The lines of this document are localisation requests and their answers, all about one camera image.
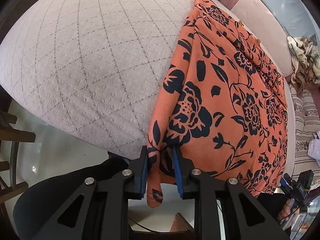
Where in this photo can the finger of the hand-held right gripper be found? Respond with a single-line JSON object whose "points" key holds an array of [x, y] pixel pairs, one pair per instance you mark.
{"points": [[287, 183]]}

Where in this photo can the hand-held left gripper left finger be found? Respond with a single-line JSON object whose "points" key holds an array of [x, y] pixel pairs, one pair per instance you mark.
{"points": [[143, 173]]}

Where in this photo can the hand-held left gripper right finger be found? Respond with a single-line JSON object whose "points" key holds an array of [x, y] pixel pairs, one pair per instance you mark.
{"points": [[178, 173]]}

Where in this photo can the orange black floral garment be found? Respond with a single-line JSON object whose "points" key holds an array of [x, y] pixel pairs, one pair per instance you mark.
{"points": [[225, 110]]}

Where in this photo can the person's right hand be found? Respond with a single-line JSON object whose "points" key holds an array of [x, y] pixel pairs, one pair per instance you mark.
{"points": [[287, 211]]}

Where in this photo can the white plastic bag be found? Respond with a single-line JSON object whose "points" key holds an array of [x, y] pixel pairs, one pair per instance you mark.
{"points": [[314, 147]]}

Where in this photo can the striped beige cushion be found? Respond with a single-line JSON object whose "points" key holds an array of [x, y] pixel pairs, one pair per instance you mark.
{"points": [[306, 115]]}

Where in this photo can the grey quilted sofa seat cushion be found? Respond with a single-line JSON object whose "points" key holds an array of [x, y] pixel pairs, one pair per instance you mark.
{"points": [[87, 67]]}

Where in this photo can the cream patterned cloth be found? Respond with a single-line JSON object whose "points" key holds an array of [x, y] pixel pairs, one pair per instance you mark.
{"points": [[303, 57]]}

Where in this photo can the wooden chair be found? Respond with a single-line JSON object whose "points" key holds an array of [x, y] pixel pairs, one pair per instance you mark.
{"points": [[12, 135]]}

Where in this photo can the pink-edged quilted sofa cushion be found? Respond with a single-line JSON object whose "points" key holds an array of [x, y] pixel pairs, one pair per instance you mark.
{"points": [[252, 12]]}

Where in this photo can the blue-grey sheet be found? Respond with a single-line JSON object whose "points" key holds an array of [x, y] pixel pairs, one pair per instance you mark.
{"points": [[287, 2]]}

